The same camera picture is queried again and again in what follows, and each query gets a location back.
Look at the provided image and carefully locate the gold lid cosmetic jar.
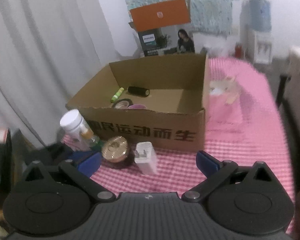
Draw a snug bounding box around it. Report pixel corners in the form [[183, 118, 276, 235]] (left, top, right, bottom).
[[101, 136, 134, 169]]

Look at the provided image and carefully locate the purple tape roll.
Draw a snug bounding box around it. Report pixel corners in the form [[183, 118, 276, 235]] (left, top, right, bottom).
[[128, 104, 147, 109]]

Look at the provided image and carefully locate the green glass dropper bottle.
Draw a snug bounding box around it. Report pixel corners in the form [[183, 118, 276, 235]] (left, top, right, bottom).
[[81, 127, 103, 152]]

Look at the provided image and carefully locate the white pill bottle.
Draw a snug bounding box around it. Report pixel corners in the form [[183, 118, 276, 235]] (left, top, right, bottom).
[[59, 109, 90, 150]]

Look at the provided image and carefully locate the pink checkered tablecloth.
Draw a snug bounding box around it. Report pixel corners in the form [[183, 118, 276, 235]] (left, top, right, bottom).
[[61, 56, 297, 233]]

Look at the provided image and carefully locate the brown cardboard box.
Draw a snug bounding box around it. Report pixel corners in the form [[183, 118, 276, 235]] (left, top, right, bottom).
[[66, 53, 210, 152]]

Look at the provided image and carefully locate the black cylinder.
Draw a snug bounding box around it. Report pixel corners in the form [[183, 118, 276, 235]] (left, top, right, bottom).
[[127, 86, 150, 97]]

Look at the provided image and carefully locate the chair with white cushion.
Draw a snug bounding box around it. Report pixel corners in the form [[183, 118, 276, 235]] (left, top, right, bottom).
[[275, 45, 300, 181]]

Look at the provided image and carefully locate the red thermos bottle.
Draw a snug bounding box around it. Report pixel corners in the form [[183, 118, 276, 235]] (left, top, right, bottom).
[[235, 42, 243, 59]]

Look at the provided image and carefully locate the water dispenser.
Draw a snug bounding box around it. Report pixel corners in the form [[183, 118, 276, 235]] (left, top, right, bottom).
[[244, 28, 273, 64]]

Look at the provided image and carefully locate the white curtain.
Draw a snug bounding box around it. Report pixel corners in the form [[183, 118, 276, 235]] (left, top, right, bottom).
[[0, 0, 141, 151]]

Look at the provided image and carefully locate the blue water jug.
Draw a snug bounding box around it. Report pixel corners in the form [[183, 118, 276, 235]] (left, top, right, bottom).
[[248, 0, 271, 33]]

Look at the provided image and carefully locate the Philips product box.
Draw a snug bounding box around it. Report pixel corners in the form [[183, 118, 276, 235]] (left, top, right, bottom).
[[129, 0, 191, 56]]

